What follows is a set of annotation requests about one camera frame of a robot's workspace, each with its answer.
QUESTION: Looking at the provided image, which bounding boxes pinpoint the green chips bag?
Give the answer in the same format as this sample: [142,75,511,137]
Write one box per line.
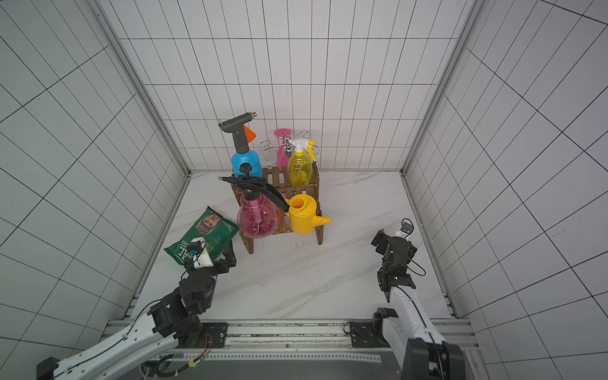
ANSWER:
[164,207,239,265]

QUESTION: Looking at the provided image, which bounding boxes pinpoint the blue spray bottle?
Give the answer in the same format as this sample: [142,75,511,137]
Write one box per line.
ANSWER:
[218,112,263,177]

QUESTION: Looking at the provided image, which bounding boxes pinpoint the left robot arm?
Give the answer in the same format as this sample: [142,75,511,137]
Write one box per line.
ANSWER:
[36,242,237,379]

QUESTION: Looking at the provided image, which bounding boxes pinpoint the yellow-green spray bottle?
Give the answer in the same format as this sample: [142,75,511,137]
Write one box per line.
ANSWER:
[288,139,316,188]

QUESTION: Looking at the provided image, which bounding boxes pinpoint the wooden slatted shelf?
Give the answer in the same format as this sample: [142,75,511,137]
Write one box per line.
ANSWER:
[230,166,324,254]

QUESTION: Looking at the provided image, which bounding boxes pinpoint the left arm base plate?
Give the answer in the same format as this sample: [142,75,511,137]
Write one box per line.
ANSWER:
[179,322,229,349]

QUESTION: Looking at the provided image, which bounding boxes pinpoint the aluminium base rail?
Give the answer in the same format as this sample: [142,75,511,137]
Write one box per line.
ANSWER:
[101,317,476,364]

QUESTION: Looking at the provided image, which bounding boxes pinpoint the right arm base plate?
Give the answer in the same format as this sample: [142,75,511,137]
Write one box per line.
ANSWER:
[345,321,389,348]

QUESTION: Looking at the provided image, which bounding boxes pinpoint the pink and wire stand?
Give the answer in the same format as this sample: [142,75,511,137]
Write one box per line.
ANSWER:
[259,128,310,168]

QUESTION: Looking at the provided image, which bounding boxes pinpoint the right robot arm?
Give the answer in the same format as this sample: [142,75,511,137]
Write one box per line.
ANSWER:
[371,230,466,379]

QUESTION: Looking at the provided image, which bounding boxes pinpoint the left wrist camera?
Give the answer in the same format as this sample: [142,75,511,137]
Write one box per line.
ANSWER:
[183,239,214,272]

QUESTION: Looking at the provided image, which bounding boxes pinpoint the pink pressure sprayer bottle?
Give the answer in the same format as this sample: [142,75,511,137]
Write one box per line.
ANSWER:
[219,163,290,239]

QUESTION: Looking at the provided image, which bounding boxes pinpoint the yellow watering can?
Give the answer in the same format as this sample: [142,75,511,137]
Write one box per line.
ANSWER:
[287,194,332,235]

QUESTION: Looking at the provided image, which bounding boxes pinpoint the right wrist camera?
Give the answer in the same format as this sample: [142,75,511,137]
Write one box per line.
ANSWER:
[395,218,415,241]

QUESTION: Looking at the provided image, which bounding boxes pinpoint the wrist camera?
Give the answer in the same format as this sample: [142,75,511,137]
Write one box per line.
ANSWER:
[183,239,214,272]
[395,218,415,241]

